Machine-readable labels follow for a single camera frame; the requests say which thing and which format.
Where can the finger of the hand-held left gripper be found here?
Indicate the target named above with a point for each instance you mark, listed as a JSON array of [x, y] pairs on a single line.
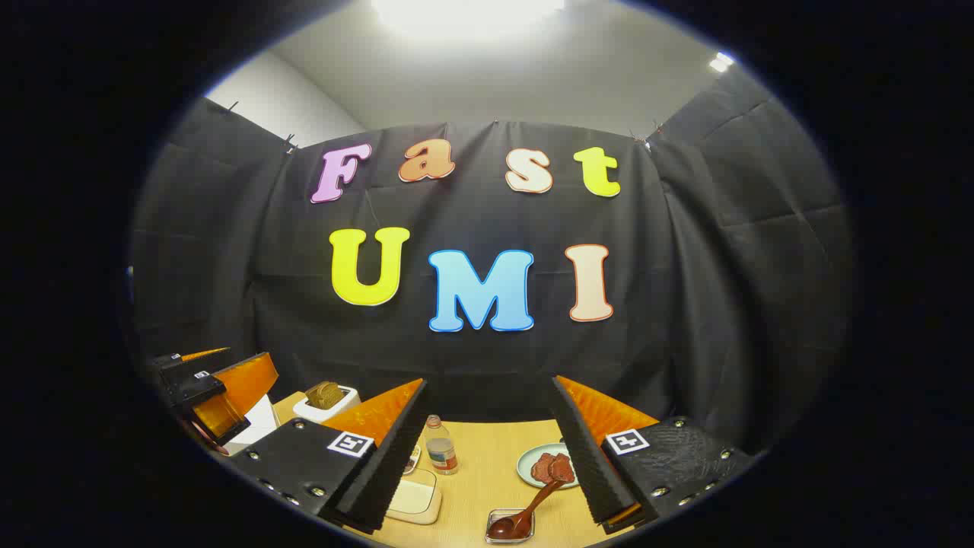
[[243, 380], [205, 355]]

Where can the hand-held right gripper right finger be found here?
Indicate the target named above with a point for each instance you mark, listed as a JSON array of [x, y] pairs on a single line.
[[586, 457]]

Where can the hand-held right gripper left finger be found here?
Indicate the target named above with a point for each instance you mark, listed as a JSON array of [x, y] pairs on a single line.
[[386, 473]]

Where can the clear box of rice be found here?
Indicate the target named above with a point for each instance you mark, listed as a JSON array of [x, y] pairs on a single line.
[[415, 498]]

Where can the white rice cooker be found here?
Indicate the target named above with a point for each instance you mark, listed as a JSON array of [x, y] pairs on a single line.
[[255, 426]]

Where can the brown wooden spoon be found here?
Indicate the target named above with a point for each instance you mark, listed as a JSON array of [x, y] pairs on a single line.
[[533, 508]]

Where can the red meat slice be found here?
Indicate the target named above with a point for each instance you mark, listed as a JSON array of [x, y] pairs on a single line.
[[542, 468], [563, 468]]

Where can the divided grain tray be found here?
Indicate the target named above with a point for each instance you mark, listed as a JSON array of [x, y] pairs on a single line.
[[413, 459]]

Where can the clear plastic bottle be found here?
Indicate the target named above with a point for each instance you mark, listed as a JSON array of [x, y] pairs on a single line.
[[441, 453]]

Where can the pale green plate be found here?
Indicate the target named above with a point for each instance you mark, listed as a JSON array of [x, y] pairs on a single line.
[[525, 466]]

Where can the toasted bread slice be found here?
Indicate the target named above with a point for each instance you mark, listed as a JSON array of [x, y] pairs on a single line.
[[319, 396], [335, 392]]

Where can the white toaster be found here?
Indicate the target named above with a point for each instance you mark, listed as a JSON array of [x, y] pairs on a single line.
[[346, 399]]

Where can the black backdrop cloth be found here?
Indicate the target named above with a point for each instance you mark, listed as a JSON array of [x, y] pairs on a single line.
[[472, 358]]

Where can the small ceiling light panel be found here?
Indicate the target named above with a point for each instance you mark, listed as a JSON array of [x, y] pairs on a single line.
[[721, 62]]

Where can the large ceiling light panel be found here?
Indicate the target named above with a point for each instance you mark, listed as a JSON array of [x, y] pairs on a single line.
[[464, 14]]

